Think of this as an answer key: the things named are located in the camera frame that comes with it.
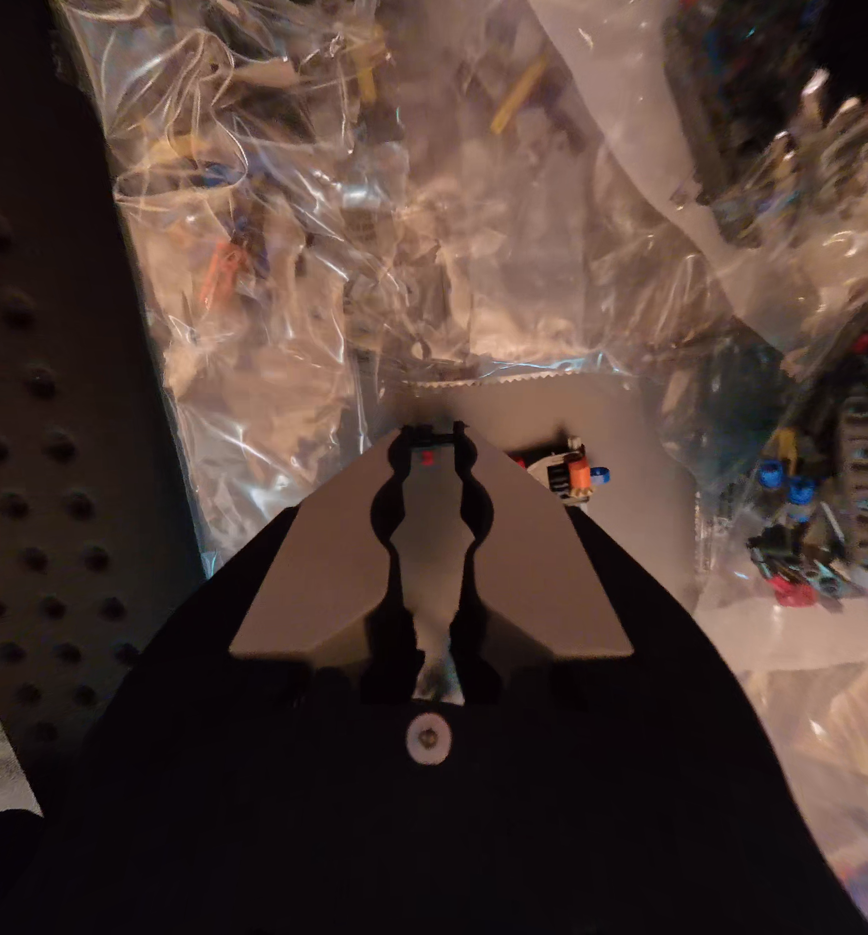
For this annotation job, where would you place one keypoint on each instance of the black perforated board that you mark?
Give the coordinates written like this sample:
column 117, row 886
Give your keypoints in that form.
column 54, row 438

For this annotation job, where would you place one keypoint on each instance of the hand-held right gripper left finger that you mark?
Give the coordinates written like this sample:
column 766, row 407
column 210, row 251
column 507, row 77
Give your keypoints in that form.
column 309, row 584

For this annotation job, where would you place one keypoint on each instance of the large white-label lego parts bag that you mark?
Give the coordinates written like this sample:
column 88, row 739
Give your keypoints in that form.
column 806, row 292

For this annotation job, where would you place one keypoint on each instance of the clear bag of mixed parts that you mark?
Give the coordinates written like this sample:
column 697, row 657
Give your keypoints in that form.
column 331, row 219

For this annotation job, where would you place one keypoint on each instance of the crumpled clear wrapper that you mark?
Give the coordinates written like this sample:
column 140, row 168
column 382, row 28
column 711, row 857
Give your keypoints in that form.
column 437, row 672

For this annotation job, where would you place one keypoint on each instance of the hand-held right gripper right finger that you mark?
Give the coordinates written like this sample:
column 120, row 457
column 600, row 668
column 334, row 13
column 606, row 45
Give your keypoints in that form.
column 550, row 584

